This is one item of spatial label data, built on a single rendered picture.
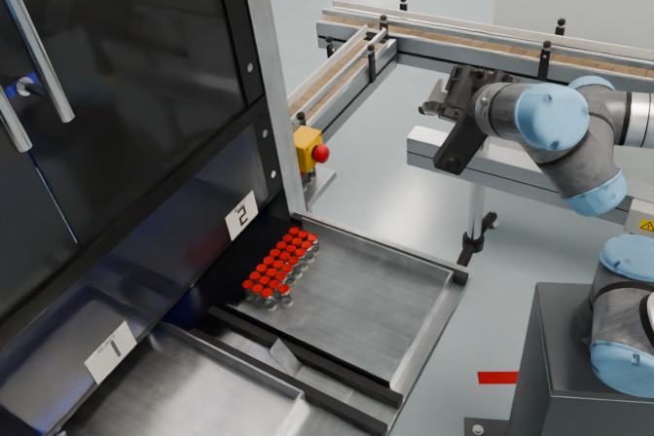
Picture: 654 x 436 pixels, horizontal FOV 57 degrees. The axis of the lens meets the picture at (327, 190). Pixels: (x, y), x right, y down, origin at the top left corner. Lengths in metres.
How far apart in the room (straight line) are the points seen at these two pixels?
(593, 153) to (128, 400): 0.83
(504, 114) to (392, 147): 2.18
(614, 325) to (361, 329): 0.42
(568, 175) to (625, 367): 0.34
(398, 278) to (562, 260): 1.36
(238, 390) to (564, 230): 1.78
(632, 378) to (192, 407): 0.69
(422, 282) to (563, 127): 0.54
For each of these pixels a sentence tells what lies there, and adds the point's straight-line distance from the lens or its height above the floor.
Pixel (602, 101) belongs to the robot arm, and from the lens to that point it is 0.91.
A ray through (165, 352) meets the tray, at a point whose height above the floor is 0.88.
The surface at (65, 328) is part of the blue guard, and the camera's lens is 0.94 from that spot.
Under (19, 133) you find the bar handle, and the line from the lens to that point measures 0.72.
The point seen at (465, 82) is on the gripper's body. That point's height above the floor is 1.31.
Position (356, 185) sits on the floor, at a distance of 2.74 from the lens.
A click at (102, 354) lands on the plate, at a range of 1.02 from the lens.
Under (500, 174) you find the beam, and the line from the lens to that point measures 2.02.
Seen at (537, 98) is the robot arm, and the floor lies 1.39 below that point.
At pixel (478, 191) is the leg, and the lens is 2.13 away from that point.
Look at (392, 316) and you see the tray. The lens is 1.14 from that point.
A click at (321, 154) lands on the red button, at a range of 1.29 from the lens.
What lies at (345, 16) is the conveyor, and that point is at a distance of 1.96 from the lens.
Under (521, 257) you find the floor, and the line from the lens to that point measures 2.46.
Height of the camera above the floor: 1.79
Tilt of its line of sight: 41 degrees down
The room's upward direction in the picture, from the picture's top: 8 degrees counter-clockwise
